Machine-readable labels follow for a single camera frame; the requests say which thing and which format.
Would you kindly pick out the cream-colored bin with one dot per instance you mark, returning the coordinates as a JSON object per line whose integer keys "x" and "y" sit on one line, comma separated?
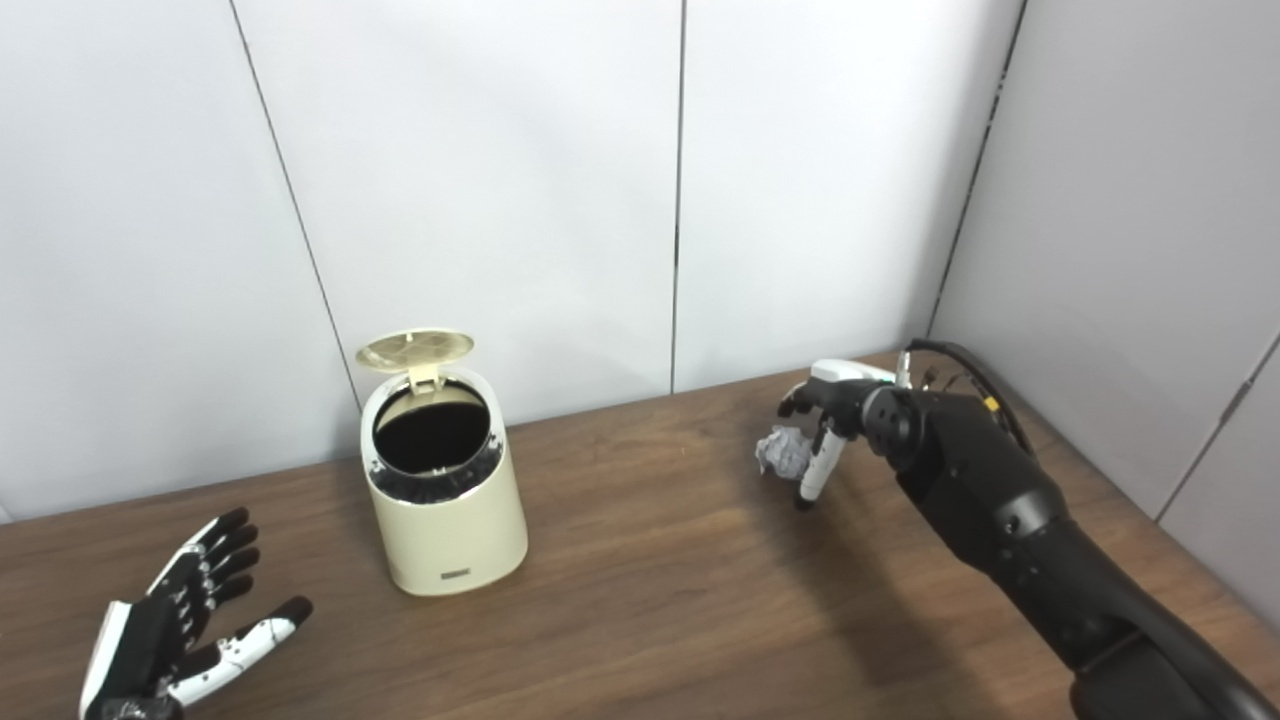
{"x": 455, "y": 530}

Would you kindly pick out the round cream bin lid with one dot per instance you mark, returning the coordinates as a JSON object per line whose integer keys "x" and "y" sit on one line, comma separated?
{"x": 415, "y": 350}

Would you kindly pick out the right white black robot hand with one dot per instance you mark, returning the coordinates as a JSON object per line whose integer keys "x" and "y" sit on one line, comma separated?
{"x": 845, "y": 400}

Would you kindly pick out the white paper ball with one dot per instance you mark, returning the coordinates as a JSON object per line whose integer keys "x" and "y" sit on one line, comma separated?
{"x": 785, "y": 450}

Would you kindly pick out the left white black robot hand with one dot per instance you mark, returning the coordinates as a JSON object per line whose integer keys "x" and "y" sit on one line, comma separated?
{"x": 150, "y": 630}

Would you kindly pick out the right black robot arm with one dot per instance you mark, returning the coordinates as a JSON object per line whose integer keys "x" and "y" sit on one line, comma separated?
{"x": 1010, "y": 510}

